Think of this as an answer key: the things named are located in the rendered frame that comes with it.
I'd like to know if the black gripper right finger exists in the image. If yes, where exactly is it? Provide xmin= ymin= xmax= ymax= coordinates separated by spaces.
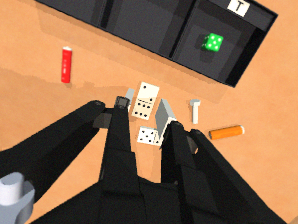
xmin=155 ymin=98 xmax=288 ymax=224

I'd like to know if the black rack of bins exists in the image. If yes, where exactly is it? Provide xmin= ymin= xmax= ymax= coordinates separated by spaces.
xmin=34 ymin=0 xmax=279 ymax=88

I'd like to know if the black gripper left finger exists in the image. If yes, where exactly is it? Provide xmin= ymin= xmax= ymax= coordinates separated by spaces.
xmin=0 ymin=88 xmax=147 ymax=224

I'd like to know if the green die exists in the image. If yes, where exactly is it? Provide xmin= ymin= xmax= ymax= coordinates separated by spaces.
xmin=201 ymin=33 xmax=223 ymax=52

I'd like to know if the white domino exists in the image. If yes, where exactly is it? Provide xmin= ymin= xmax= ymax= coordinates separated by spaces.
xmin=132 ymin=81 xmax=160 ymax=120
xmin=137 ymin=125 xmax=162 ymax=146

